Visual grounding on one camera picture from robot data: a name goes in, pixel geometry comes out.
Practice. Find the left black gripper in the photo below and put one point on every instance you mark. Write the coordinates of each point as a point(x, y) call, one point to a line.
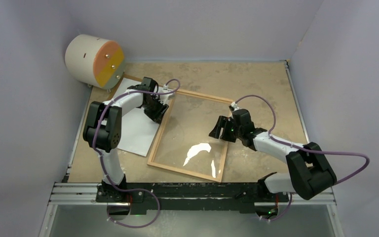
point(159, 115)

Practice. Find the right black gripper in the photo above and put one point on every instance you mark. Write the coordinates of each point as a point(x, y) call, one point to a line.
point(223, 122)

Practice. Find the glossy printed photo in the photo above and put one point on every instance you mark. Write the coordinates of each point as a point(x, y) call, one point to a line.
point(130, 129)

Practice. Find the wooden picture frame with glass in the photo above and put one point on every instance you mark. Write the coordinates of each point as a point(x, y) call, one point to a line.
point(182, 143)

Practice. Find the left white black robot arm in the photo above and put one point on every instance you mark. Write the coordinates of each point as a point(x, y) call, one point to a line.
point(103, 125)

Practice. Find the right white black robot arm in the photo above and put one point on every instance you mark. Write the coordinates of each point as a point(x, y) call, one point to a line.
point(309, 172)

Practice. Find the brown cardboard backing board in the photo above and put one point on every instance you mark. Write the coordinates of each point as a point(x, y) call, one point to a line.
point(126, 76)

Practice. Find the white cylindrical drum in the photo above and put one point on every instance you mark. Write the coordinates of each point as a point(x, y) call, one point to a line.
point(95, 61)

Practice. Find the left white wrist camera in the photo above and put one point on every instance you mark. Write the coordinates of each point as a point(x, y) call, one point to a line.
point(167, 95)

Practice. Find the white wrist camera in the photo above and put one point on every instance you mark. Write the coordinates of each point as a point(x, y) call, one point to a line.
point(233, 107)
point(167, 95)

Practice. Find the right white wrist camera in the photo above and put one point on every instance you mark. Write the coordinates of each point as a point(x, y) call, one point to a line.
point(233, 107)

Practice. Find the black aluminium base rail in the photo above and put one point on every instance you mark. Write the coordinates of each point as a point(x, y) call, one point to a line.
point(245, 198)

